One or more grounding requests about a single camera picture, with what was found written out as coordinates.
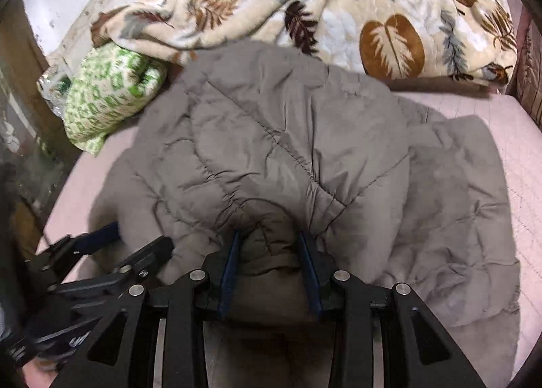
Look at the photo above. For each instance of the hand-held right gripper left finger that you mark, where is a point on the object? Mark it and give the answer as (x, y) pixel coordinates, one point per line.
(228, 269)

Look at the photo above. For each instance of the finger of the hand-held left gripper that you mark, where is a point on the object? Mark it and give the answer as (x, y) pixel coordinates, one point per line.
(99, 237)
(148, 256)

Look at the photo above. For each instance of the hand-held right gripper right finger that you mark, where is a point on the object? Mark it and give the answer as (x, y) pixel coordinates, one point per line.
(309, 269)

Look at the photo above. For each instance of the olive puffer jacket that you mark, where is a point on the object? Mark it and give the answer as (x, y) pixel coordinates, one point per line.
(275, 138)

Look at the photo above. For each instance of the wooden glass cabinet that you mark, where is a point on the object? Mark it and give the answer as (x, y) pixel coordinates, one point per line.
(25, 138)

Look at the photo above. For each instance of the green print white cloth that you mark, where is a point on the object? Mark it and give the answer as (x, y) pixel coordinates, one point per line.
(106, 91)

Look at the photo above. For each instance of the clear plastic bag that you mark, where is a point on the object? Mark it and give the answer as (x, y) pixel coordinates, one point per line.
(53, 87)

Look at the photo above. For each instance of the leaf print fleece blanket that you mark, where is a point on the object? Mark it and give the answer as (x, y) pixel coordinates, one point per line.
(338, 11)

